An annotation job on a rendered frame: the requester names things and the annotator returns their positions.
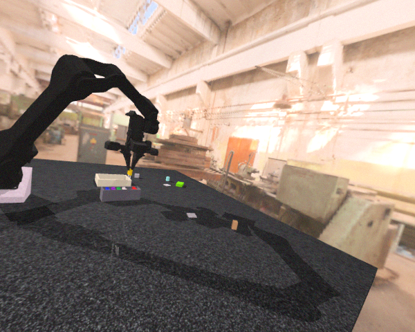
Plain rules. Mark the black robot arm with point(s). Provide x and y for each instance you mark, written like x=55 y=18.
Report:
x=73 y=78

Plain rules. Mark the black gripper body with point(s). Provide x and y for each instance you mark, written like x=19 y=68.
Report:
x=111 y=145

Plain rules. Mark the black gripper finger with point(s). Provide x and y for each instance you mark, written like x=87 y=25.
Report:
x=127 y=157
x=135 y=159

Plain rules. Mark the cream rectangular tray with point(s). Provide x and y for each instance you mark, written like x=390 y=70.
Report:
x=112 y=180

